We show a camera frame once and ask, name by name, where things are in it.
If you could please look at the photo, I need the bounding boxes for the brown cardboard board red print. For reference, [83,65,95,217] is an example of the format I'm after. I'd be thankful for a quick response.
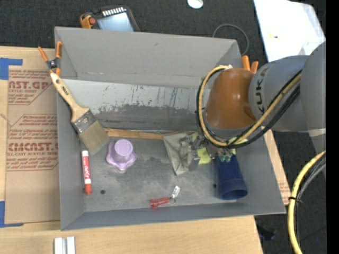
[0,46,291,228]

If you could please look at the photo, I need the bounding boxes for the grey metal bin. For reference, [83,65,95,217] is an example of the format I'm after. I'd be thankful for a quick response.
[54,26,287,231]

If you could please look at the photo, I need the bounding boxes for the wooden handled paint brush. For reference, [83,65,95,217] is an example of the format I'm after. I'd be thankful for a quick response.
[49,72,111,156]

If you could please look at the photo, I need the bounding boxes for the thin flat wooden strip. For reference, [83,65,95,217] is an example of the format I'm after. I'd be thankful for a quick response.
[103,127,196,141]

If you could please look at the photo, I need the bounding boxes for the red marker with white label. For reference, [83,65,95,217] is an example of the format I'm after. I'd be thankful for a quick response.
[81,150,93,196]

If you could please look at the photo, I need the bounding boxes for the dark blue cup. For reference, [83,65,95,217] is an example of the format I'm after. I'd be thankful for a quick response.
[213,154,248,201]

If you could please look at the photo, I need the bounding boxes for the grey-green folded cloth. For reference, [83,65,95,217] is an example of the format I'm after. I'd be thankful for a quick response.
[162,132,202,176]

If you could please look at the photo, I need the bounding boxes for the red keychain with white tag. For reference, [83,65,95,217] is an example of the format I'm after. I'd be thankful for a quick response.
[149,185,181,210]

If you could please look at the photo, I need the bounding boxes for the lilac plastic cup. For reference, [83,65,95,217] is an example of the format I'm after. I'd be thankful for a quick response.
[106,139,138,172]

